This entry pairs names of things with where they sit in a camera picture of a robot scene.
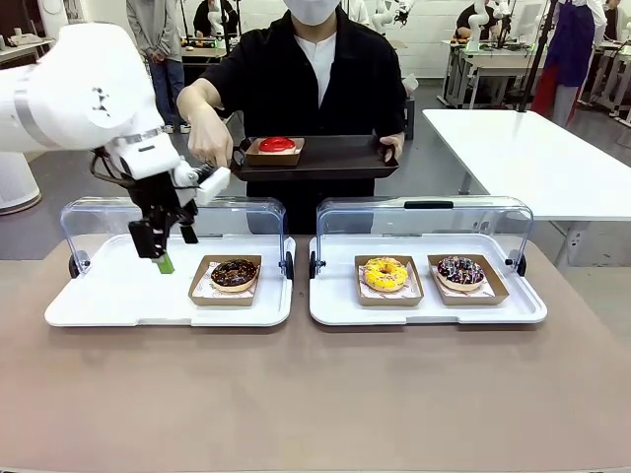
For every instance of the bystander in grey hoodie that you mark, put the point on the bystander in grey hoodie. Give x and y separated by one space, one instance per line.
158 29

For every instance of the yellow sprinkled donut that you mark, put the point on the yellow sprinkled donut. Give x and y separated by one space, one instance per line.
374 281

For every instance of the clear plastic display lid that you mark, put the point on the clear plastic display lid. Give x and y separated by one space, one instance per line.
374 217
231 217

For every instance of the grey background work table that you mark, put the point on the grey background work table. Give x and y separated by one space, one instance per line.
493 61

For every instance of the dark brown serving tray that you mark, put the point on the dark brown serving tray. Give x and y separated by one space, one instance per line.
340 157

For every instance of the white printed paper liner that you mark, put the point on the white printed paper liner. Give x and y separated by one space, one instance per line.
488 290
415 290
199 289

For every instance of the person's right forearm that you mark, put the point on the person's right forearm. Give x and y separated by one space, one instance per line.
197 101

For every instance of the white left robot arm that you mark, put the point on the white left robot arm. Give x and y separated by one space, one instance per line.
74 88

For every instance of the white display tray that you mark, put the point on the white display tray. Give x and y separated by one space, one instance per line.
113 295
429 313

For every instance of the person in black jacket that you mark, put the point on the person in black jacket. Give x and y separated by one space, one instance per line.
266 74

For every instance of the person's right hand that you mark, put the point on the person's right hand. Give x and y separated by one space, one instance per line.
212 140

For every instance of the bystander in purple apron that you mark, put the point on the bystander in purple apron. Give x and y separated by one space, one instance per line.
572 49

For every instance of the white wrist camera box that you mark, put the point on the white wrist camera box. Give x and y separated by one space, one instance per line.
213 184

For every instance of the purple chocolate sprinkled donut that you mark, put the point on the purple chocolate sprinkled donut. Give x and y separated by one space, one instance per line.
461 282

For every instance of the black vertical stand pole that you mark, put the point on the black vertical stand pole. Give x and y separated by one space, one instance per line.
535 59

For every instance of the brown cardboard donut boat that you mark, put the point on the brown cardboard donut boat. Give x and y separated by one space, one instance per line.
273 159
199 266
389 301
498 281

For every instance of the person's left hand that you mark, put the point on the person's left hand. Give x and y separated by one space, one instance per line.
394 145

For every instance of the white face mask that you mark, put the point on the white face mask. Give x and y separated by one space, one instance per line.
313 10

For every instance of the red glazed donut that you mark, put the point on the red glazed donut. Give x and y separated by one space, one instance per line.
276 144

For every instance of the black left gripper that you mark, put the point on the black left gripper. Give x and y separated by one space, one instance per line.
158 202

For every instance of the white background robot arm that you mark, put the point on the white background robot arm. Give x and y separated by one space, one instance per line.
475 24

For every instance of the white side table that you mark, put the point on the white side table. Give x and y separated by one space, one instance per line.
532 162

